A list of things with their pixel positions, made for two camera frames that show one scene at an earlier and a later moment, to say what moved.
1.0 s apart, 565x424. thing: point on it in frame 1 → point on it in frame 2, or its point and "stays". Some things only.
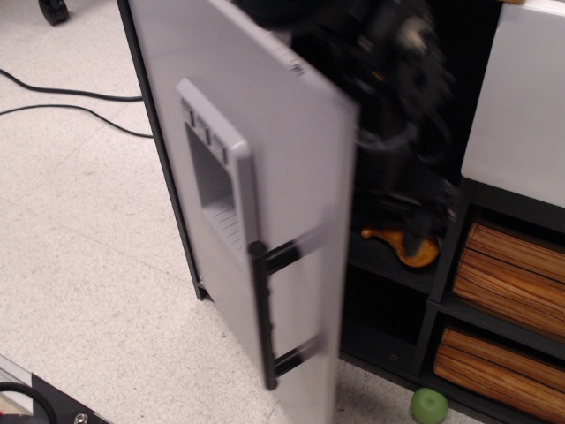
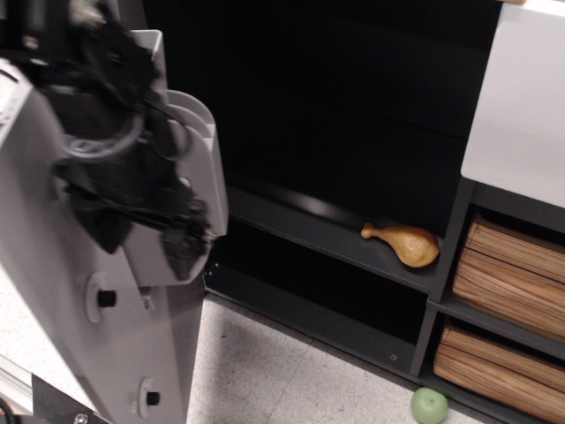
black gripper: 405,164 → 139,181
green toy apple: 428,406 stays
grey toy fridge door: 262,144 → 120,345
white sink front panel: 517,140 stays
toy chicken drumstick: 425,256 stays
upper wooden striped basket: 517,274 stays
